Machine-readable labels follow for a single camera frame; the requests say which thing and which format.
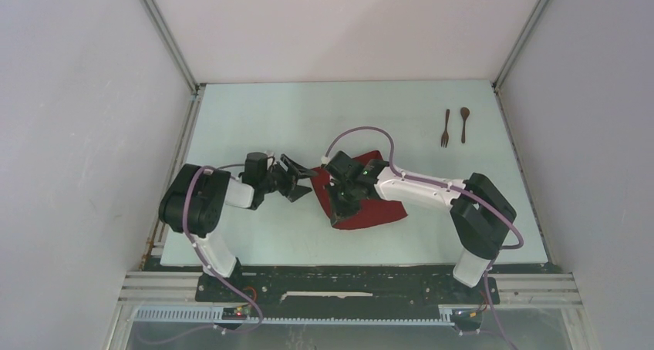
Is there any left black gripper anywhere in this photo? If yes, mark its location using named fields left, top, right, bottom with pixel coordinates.
left=260, top=154, right=317, bottom=202

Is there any red cloth napkin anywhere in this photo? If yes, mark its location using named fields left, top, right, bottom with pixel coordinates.
left=311, top=150, right=407, bottom=231

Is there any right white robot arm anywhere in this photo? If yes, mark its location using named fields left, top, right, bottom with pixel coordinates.
left=323, top=153, right=517, bottom=302

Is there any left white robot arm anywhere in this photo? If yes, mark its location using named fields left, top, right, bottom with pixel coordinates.
left=158, top=152, right=318, bottom=301

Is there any brown wooden fork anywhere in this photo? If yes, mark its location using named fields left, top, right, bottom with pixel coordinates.
left=440, top=109, right=450, bottom=148

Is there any brown wooden spoon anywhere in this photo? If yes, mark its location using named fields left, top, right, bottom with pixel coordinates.
left=460, top=107, right=470, bottom=144

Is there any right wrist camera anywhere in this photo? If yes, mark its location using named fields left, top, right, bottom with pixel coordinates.
left=323, top=151, right=364, bottom=183

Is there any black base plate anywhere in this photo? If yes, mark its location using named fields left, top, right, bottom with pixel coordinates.
left=195, top=265, right=500, bottom=319

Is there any white cable duct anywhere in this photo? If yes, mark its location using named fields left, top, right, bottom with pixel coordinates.
left=133, top=306, right=453, bottom=326

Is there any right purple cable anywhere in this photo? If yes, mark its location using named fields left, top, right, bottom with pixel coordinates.
left=320, top=126, right=525, bottom=350

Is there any aluminium frame rail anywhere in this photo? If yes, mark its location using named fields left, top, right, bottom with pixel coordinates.
left=118, top=271, right=201, bottom=305

